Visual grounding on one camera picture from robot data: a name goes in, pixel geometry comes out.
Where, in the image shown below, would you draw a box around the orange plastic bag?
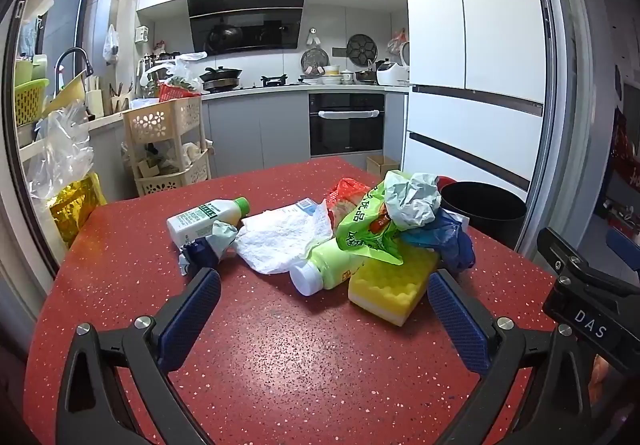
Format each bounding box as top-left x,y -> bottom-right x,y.
326,178 -> 372,227

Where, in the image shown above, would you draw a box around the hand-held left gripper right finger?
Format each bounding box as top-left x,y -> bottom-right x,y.
426,268 -> 596,445

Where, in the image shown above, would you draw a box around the hanging white plastic bag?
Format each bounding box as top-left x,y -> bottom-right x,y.
102,24 -> 121,64

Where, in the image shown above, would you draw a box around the round dark baking pan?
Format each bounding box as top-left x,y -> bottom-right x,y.
347,32 -> 381,66

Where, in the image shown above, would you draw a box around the green plastic basket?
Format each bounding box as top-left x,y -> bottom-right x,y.
14,78 -> 51,127

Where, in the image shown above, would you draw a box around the beige storage cart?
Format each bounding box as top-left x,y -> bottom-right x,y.
122,95 -> 211,199

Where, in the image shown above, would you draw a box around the black wok with lid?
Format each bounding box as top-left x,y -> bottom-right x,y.
199,66 -> 244,91

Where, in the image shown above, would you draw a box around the black built-in oven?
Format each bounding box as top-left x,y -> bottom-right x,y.
308,92 -> 386,158

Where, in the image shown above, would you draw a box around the light green bottle white cap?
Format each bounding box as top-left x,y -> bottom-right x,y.
290,245 -> 368,297

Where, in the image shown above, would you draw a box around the grey lower cabinets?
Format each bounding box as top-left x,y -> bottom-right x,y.
200,92 -> 311,179

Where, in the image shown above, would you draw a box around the white paper towel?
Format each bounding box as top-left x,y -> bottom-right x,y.
234,200 -> 334,276

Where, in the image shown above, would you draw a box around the black range hood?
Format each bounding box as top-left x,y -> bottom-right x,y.
187,0 -> 307,59

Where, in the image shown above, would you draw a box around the white utensil holder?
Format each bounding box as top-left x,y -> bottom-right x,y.
84,75 -> 105,119

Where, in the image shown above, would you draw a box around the round grey steamer plate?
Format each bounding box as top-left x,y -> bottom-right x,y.
300,47 -> 331,74

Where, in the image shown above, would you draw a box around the blue snack wrapper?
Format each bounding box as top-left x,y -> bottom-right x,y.
178,220 -> 239,277

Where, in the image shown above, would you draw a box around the yellow sponge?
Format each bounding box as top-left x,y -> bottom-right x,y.
348,244 -> 442,327

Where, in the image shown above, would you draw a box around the clear plastic bag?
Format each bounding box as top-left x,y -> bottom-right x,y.
26,100 -> 96,201

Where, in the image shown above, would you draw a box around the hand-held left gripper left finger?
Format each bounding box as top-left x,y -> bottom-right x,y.
55,266 -> 222,445

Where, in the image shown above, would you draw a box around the red basket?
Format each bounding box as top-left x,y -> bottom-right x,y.
157,84 -> 202,101

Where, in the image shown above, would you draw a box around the kitchen faucet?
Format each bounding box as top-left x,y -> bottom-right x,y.
53,47 -> 95,99

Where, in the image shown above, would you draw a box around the stack of white bowls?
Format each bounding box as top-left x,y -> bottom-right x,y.
322,64 -> 356,85

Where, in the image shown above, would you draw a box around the cardboard box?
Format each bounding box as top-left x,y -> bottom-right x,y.
366,155 -> 401,181

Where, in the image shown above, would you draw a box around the white bottle with green cap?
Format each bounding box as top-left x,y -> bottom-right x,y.
166,196 -> 251,248

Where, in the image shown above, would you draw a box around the grey plastic bag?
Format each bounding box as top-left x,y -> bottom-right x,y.
384,170 -> 442,231

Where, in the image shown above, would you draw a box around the gold foil bag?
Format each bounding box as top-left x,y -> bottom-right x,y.
48,172 -> 109,249

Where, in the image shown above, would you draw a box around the white refrigerator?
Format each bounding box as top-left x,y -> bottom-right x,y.
401,0 -> 550,226

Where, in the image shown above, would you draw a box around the green snack bag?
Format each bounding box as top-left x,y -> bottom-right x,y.
334,174 -> 407,267

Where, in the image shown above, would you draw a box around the hanging red plastic bag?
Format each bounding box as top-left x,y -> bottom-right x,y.
387,28 -> 409,57

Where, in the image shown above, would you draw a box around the chopstick holder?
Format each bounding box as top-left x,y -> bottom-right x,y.
108,82 -> 132,114

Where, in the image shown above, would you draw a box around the white rice cooker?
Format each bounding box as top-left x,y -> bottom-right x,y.
375,59 -> 411,87

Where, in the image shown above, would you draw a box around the black trash bin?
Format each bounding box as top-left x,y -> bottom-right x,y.
439,181 -> 529,252

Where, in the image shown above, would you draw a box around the blue plastic bag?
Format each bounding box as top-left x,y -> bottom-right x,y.
399,209 -> 477,274

